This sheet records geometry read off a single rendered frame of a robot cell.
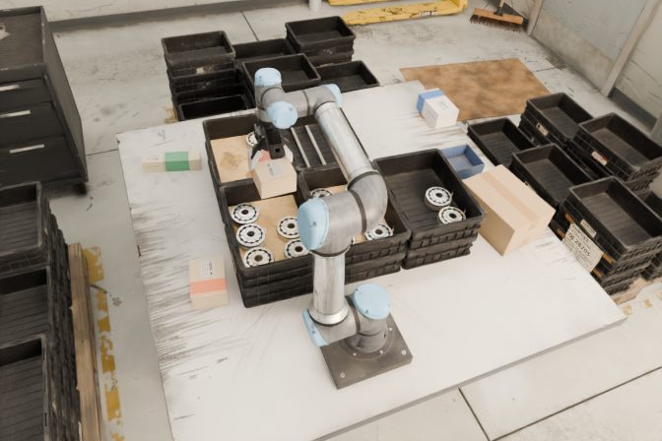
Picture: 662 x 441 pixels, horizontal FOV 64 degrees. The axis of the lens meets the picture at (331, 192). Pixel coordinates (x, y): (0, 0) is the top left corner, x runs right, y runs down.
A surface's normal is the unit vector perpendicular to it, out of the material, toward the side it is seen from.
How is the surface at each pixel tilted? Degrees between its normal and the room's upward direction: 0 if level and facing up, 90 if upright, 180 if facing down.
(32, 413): 0
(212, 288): 0
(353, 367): 4
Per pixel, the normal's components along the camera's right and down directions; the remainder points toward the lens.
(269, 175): 0.07, -0.70
